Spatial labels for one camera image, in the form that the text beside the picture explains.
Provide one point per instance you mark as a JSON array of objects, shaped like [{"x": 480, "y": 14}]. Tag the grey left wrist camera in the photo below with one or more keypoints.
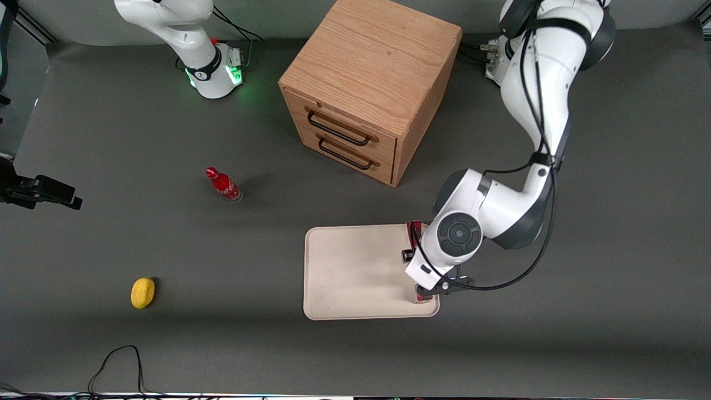
[{"x": 444, "y": 286}]

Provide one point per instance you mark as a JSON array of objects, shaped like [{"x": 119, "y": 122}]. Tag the black frame rail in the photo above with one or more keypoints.
[{"x": 36, "y": 28}]

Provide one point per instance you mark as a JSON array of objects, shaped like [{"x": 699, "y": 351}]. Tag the yellow lemon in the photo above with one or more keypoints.
[{"x": 142, "y": 293}]

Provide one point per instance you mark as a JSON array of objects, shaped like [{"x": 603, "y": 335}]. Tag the wooden drawer cabinet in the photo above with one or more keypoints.
[{"x": 372, "y": 61}]

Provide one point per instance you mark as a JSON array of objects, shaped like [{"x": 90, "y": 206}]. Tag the red cola bottle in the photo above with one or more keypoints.
[{"x": 224, "y": 185}]

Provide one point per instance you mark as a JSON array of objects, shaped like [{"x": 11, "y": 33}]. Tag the wooden drawer front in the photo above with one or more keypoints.
[
  {"x": 383, "y": 169},
  {"x": 383, "y": 141}
]

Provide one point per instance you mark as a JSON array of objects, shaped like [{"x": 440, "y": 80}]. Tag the beige plastic tray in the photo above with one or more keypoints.
[{"x": 355, "y": 272}]

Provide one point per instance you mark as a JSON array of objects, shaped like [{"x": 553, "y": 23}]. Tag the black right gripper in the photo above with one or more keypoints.
[{"x": 7, "y": 175}]

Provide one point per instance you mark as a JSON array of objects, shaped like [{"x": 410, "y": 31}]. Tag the red cookie box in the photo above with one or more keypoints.
[{"x": 414, "y": 233}]

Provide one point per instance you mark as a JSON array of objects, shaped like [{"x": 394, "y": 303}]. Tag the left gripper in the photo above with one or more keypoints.
[{"x": 406, "y": 255}]

